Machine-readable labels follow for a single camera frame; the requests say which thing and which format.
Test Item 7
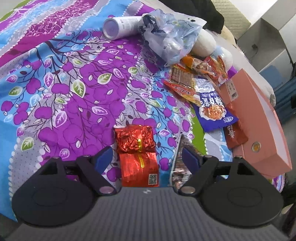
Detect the red foil tea packet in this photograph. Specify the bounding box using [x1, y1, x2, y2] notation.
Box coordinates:
[114, 125, 159, 187]

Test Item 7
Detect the brown snack packet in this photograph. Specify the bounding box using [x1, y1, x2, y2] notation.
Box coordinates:
[169, 135, 200, 192]

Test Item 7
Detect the dark red snack packet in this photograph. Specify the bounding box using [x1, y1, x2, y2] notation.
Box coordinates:
[223, 121, 248, 149]

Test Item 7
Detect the blue snack bag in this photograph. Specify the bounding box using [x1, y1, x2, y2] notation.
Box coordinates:
[192, 76, 239, 133]

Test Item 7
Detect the pink cardboard box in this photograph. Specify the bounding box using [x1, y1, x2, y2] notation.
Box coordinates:
[220, 69, 292, 179]

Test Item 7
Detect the colourful floral bed sheet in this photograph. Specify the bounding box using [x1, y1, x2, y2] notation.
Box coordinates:
[1, 1, 232, 220]

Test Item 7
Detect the red gold snack packet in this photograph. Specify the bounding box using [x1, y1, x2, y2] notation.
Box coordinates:
[164, 64, 201, 107]

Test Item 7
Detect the red orange snack packet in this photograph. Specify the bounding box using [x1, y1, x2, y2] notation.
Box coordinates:
[182, 55, 228, 85]

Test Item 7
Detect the white blue plush toy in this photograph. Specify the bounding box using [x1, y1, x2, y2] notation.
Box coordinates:
[191, 29, 233, 71]

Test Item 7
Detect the blue plastic tissue bag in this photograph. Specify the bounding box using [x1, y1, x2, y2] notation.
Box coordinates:
[138, 9, 206, 67]

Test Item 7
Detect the white cylindrical bottle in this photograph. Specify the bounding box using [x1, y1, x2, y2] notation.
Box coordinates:
[102, 16, 142, 40]

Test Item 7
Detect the grey white wardrobe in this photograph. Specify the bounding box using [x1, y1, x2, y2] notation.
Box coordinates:
[237, 1, 295, 90]

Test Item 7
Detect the cream quilted headboard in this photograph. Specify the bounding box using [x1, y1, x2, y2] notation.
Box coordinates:
[212, 0, 251, 40]

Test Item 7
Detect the black clothing pile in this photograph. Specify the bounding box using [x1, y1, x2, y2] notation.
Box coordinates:
[161, 0, 225, 34]

